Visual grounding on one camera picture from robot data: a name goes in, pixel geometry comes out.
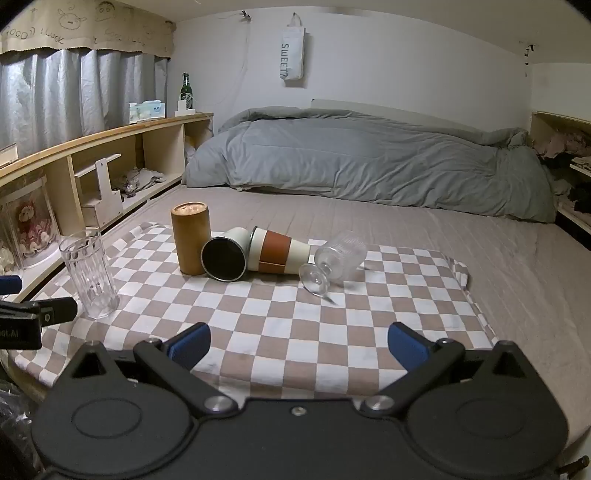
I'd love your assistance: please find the grey crumpled cloth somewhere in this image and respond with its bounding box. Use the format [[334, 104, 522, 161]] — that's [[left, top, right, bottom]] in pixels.
[[115, 167, 165, 198]]

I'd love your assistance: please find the grey curtain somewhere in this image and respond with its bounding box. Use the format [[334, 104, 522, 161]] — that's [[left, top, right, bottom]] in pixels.
[[0, 45, 170, 160]]

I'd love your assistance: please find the grey duvet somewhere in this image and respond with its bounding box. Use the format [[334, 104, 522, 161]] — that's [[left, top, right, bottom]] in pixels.
[[184, 106, 558, 223]]

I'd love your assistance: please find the small wooden tool box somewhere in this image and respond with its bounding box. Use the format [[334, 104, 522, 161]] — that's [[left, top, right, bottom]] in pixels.
[[73, 153, 125, 228]]

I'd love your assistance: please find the beige paper valance with drawings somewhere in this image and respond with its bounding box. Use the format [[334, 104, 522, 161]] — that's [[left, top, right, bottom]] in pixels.
[[0, 0, 176, 60]]

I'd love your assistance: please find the blue white tissue box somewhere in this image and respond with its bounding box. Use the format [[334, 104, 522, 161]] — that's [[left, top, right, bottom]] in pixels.
[[129, 100, 166, 124]]

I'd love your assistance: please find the clear jar with plush toy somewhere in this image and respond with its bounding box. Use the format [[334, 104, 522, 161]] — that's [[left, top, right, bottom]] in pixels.
[[0, 178, 62, 271]]

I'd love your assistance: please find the white cup with dark inside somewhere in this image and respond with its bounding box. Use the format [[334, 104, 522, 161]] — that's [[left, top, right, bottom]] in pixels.
[[200, 226, 253, 282]]

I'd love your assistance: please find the white hanging bag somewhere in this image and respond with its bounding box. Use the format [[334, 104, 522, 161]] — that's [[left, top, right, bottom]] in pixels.
[[279, 12, 307, 88]]

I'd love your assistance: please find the tall clear ribbed glass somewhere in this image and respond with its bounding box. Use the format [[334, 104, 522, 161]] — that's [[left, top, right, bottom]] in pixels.
[[58, 230, 121, 319]]

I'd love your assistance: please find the beige white checked cloth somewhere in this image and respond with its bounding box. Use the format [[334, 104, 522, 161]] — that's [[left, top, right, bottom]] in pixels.
[[8, 222, 498, 401]]

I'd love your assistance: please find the pile of folded clothes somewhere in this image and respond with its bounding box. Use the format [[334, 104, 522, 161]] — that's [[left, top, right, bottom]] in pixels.
[[531, 130, 591, 215]]

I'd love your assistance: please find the wooden bedside shelf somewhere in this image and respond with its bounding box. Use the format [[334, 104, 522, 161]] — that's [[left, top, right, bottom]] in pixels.
[[0, 112, 215, 301]]

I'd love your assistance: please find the green glass bottle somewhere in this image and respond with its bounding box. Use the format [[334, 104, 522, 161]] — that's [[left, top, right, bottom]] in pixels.
[[178, 72, 193, 112]]

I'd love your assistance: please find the black plastic bag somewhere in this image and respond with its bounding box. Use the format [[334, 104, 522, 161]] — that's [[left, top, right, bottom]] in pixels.
[[0, 381, 42, 480]]

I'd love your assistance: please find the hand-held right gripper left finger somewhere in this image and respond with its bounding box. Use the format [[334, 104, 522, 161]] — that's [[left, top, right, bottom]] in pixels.
[[60, 322, 239, 419]]

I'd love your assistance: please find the white cup with brown band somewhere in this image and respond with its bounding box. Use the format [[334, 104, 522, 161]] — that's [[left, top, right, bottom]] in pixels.
[[248, 226, 311, 276]]

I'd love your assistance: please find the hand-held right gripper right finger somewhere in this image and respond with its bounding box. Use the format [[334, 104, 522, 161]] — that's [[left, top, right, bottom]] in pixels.
[[360, 322, 539, 417]]

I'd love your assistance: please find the wooden clothes shelf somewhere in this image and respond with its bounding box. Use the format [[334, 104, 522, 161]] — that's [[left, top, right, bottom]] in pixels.
[[527, 111, 591, 234]]

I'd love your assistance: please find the brown bamboo cylinder cup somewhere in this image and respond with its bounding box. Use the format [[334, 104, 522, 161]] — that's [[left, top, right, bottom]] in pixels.
[[170, 201, 212, 278]]

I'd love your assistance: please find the clear stemmed glass cup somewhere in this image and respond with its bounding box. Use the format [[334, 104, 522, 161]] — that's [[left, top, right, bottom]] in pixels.
[[298, 230, 368, 297]]

